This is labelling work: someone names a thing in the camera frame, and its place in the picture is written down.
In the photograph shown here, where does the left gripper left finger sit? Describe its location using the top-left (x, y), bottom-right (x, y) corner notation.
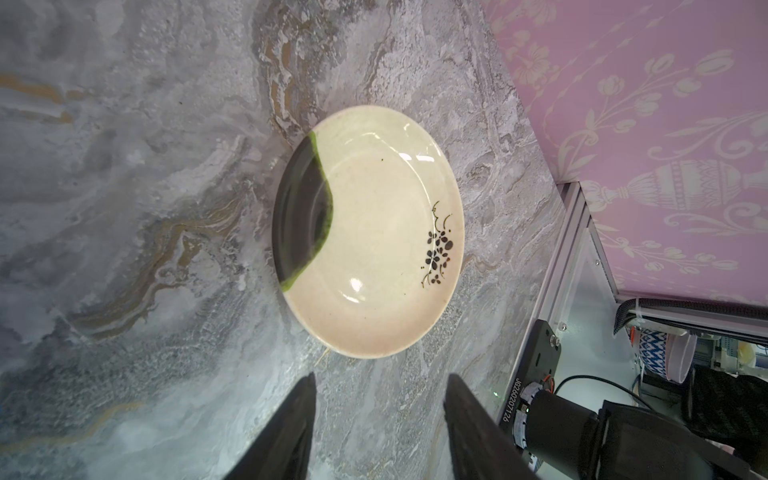
top-left (225, 373), bottom-right (317, 479)

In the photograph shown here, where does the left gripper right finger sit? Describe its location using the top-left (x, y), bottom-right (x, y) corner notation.
top-left (443, 373), bottom-right (537, 480)

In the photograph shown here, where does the cream plate with dark patch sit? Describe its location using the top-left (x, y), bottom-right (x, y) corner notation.
top-left (272, 105), bottom-right (465, 359)

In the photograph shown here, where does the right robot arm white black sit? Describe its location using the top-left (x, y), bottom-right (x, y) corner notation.
top-left (502, 383), bottom-right (762, 479)

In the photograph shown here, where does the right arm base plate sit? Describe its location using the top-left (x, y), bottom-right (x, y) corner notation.
top-left (499, 320), bottom-right (562, 435)

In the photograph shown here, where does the aluminium front rail frame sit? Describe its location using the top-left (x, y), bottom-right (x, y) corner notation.
top-left (518, 183), bottom-right (635, 408)

